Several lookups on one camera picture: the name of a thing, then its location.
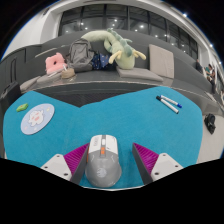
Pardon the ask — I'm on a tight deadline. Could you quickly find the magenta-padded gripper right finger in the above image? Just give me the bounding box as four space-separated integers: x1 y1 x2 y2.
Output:
132 142 184 185

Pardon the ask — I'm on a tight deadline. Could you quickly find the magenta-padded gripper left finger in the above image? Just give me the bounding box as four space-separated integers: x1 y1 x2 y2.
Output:
40 143 91 185

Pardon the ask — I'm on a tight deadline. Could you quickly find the grey and white computer mouse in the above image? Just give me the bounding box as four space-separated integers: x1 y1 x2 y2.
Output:
84 134 123 189

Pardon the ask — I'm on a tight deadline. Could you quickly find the round pale blue mouse pad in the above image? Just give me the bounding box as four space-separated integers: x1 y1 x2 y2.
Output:
20 102 56 136

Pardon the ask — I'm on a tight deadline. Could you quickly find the white marker with black cap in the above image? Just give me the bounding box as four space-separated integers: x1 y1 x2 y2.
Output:
155 95 180 115

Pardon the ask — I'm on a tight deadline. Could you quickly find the black bag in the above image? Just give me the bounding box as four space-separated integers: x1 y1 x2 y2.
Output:
203 112 217 135

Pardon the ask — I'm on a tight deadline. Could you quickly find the small green eraser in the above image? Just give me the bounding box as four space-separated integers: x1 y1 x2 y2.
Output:
15 102 30 113

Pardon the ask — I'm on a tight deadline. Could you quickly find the flat grey seat cushion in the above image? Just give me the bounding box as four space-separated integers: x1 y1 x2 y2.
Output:
115 66 165 83
35 71 64 85
19 75 42 93

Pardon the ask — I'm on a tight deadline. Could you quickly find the small tan woven basket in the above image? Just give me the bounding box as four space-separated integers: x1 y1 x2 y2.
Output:
60 67 76 80

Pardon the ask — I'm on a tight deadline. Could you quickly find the pink plush cushion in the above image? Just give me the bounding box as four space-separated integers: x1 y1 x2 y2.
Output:
44 52 68 76

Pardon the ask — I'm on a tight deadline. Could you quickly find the upright beige cushion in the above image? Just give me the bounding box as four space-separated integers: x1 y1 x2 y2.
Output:
148 43 176 80

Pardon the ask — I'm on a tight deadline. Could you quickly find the navy blue patterned bag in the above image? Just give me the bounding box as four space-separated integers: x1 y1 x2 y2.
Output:
90 53 111 71

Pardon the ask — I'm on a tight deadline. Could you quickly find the person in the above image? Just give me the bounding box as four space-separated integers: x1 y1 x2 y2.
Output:
203 63 218 94
194 58 204 74

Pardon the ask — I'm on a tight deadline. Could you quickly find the grey backpack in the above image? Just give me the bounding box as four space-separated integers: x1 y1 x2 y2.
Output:
65 37 97 73

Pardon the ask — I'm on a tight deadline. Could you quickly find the long green dragon plush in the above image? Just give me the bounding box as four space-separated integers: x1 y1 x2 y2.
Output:
80 27 148 71

